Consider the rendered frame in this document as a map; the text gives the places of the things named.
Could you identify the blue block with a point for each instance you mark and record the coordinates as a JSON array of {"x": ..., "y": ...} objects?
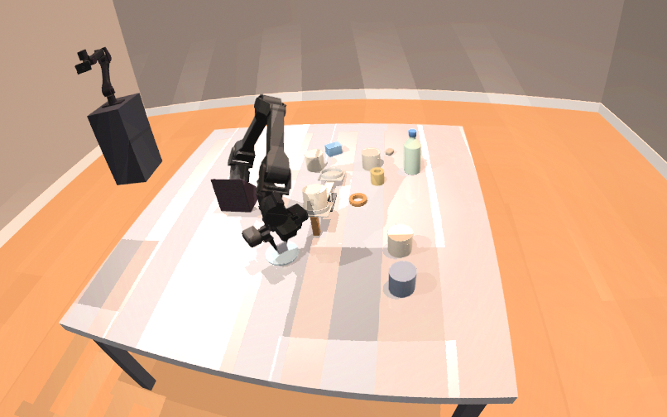
[{"x": 333, "y": 149}]

